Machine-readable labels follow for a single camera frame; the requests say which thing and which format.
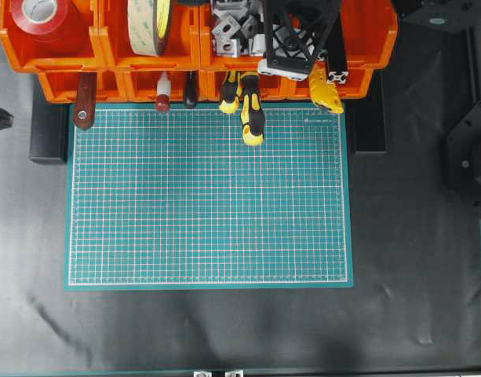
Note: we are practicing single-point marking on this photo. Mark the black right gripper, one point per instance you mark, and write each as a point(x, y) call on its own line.
point(295, 33)

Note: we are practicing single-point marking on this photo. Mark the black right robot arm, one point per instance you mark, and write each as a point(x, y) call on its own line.
point(460, 145)

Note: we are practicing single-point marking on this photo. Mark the black rack stand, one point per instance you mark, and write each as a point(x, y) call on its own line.
point(366, 127)

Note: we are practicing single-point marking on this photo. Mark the black aluminium profile front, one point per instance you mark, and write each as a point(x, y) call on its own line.
point(336, 60)

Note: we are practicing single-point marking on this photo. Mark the lower orange bin yellow screwdrivers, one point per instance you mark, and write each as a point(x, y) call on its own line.
point(272, 88)

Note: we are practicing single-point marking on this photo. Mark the yellow utility knife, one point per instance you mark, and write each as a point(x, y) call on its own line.
point(323, 94)

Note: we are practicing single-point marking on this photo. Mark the lower orange bin with knife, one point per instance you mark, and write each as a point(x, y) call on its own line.
point(356, 86)

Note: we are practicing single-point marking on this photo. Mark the yellow black screwdriver short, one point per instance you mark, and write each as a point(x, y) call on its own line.
point(230, 93)

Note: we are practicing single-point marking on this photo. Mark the yellow black screwdriver long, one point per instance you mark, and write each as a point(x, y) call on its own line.
point(252, 115)

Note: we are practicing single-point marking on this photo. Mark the white double-sided tape roll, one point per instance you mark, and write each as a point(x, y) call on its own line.
point(149, 23)

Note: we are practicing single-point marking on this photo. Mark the upper orange bin with tape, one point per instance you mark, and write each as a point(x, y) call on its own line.
point(182, 52)

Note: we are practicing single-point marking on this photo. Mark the green cutting mat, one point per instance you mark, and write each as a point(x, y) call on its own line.
point(178, 201)

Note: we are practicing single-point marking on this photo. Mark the upper orange bin red tape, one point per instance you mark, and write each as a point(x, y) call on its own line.
point(77, 50)

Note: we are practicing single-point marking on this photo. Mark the red tape roll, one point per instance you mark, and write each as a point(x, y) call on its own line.
point(46, 20)

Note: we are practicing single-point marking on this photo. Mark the grey corner bracket at gripper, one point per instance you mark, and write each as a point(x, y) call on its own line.
point(257, 46)

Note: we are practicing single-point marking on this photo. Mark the grey corner bracket bottom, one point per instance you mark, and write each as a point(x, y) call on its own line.
point(250, 26)

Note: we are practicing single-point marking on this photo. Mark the grey corner bracket top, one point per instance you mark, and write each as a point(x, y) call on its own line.
point(226, 27)

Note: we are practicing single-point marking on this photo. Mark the grey corner bracket middle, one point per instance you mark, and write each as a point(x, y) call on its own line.
point(228, 47)

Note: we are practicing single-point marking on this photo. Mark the black handle tool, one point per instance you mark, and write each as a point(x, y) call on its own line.
point(191, 90)

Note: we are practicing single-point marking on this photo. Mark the red white handle tool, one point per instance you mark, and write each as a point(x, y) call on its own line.
point(163, 92)

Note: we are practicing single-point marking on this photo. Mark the lower orange bin dark handles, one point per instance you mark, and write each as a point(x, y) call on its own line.
point(141, 85)

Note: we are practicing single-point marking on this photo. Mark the brown wooden handle tool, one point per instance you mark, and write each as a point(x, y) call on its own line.
point(85, 105)

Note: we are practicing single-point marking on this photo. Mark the lower orange bin brown handle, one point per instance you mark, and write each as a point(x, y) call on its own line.
point(60, 87)

